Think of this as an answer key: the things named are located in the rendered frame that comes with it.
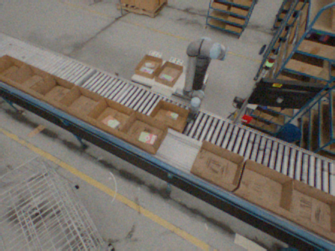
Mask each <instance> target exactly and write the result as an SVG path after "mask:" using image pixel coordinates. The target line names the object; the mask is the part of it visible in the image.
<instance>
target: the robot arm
mask: <svg viewBox="0 0 335 251"><path fill-rule="evenodd" d="M228 49H229V47H228V46H223V45H221V44H220V43H216V42H214V41H212V39H211V38H209V37H201V38H198V39H196V40H194V41H192V42H191V43H189V45H188V47H187V49H186V54H187V56H188V60H187V64H186V74H185V86H184V87H183V88H182V92H181V93H182V95H184V96H187V97H191V98H192V100H191V107H189V108H190V109H189V111H190V112H191V113H190V114H189V115H188V117H187V120H186V121H187V122H189V123H193V122H194V121H195V117H196V116H197V112H198V108H199V106H200V103H201V101H202V100H203V97H204V92H203V91H201V90H198V91H196V90H192V85H193V82H194V74H195V68H196V65H197V66H206V65H207V64H208V63H209V58H214V59H216V60H220V61H224V60H225V57H226V56H227V53H228Z"/></svg>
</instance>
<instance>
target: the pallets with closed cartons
mask: <svg viewBox="0 0 335 251"><path fill-rule="evenodd" d="M121 4H122V5H121V6H122V9H126V10H128V11H129V12H133V13H138V15H142V14H143V13H144V14H146V15H149V17H151V18H155V16H156V15H158V13H159V12H161V10H162V9H163V8H164V7H165V6H166V5H167V4H168V0H121ZM128 4H129V6H127V5H128ZM131 6H135V7H131ZM116 8H117V9H118V10H120V3H119V0H118V3H116ZM136 8H138V9H136ZM149 10H150V12H149Z"/></svg>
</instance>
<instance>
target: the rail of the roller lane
mask: <svg viewBox="0 0 335 251"><path fill-rule="evenodd" d="M0 33H3V34H5V35H8V36H9V37H13V38H16V39H17V40H21V41H22V42H25V43H27V44H31V45H32V46H36V47H37V48H39V49H42V50H43V49H44V50H45V51H47V52H51V53H53V54H56V55H59V56H60V57H63V58H66V59H68V60H70V61H72V62H74V61H75V62H76V63H79V65H82V66H86V67H88V68H90V69H97V68H94V67H92V66H90V65H88V64H85V63H82V62H81V61H77V60H74V59H73V58H69V57H67V56H65V55H62V54H58V53H57V52H54V51H51V50H50V49H46V48H43V47H42V46H38V45H35V44H34V43H30V42H29V41H26V40H23V39H21V38H18V37H15V36H13V35H10V34H7V33H5V32H3V31H0ZM97 70H98V71H99V72H100V73H101V72H102V73H103V74H106V75H107V76H109V75H110V76H111V77H114V79H116V78H117V79H118V80H121V81H125V82H126V83H130V85H131V84H133V86H134V87H135V86H136V87H138V88H141V89H142V90H146V92H147V91H150V93H154V95H155V94H158V98H159V96H162V97H163V98H164V97H165V98H166V99H167V101H168V100H169V99H170V100H171V103H172V101H175V103H176V104H177V103H180V107H181V105H184V106H185V107H191V106H190V105H189V104H186V103H184V102H181V101H179V100H177V99H174V98H172V97H169V96H166V95H165V94H161V93H157V92H155V91H151V90H150V89H149V88H146V87H143V86H141V85H139V84H136V83H133V82H131V81H129V80H126V79H124V78H121V77H119V78H118V77H117V76H116V75H112V74H110V73H108V72H105V71H102V70H100V69H97ZM134 87H133V88H134ZM162 100H163V99H162ZM167 101H166V102H167ZM176 104H175V105H176ZM185 107H184V108H185ZM198 111H199V113H198V114H200V112H203V117H204V114H208V118H209V116H213V119H212V120H214V118H216V117H217V118H218V122H219V120H223V124H224V123H225V122H228V126H230V124H231V123H232V124H233V121H231V120H228V119H225V118H223V117H220V116H217V115H215V114H213V113H209V112H208V111H205V110H201V109H199V108H198ZM233 125H234V124H233ZM235 126H238V127H239V130H240V129H241V128H243V129H244V133H245V131H246V130H248V131H250V134H251V132H253V133H255V136H254V137H256V135H257V134H260V139H262V137H266V138H267V139H271V140H272V142H271V143H272V144H273V142H274V141H277V142H278V144H277V146H279V143H282V144H283V148H285V146H290V150H291V148H295V149H296V152H297V151H301V152H302V156H303V154H304V153H307V154H308V155H309V156H315V160H316V158H320V159H321V163H322V161H327V162H328V165H329V164H334V165H335V161H332V160H331V159H328V158H325V157H323V156H320V155H317V154H315V153H312V152H309V151H307V150H305V149H302V148H300V147H298V146H295V145H292V144H291V143H287V142H284V141H282V140H279V139H277V138H275V137H272V136H268V135H267V134H263V133H261V132H259V131H256V130H253V129H252V128H248V127H247V126H244V125H240V124H238V123H236V124H235V125H234V126H233V128H234V127H235ZM267 139H266V142H267Z"/></svg>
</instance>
